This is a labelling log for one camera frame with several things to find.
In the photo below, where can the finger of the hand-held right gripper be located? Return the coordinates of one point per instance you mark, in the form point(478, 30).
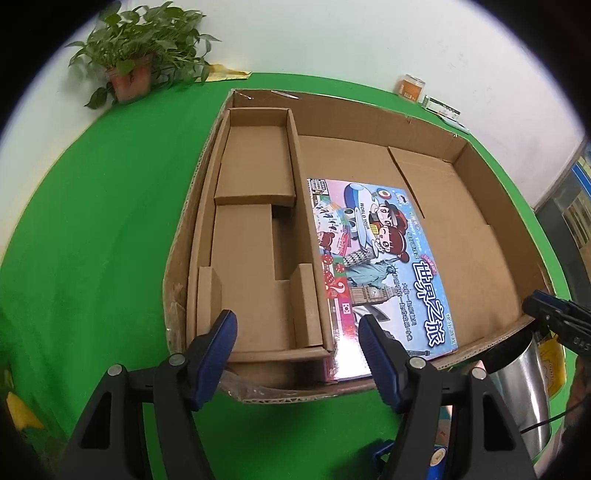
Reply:
point(575, 337)
point(549, 307)

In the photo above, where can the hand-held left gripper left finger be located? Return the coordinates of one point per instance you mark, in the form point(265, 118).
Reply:
point(217, 350)

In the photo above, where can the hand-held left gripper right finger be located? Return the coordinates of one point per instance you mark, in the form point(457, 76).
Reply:
point(378, 360)

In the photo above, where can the steel cylinder can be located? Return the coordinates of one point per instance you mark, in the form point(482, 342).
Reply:
point(521, 392)

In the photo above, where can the colourful board game box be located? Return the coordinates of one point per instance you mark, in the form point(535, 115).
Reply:
point(392, 258)

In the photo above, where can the large cardboard box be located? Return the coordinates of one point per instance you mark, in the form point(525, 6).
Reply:
point(438, 207)

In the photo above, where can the blue board with round feet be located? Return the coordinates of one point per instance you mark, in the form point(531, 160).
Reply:
point(438, 473)

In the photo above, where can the cardboard insert tray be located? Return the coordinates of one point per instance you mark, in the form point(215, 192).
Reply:
point(249, 152)

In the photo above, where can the small white green packet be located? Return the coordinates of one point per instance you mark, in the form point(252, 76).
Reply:
point(458, 125)

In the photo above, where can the small white box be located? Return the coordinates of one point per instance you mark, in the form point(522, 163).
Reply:
point(441, 107)

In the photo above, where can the small orange can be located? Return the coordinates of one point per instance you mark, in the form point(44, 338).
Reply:
point(411, 87)

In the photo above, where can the potted green plant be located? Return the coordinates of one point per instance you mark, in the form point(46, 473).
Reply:
point(134, 78)

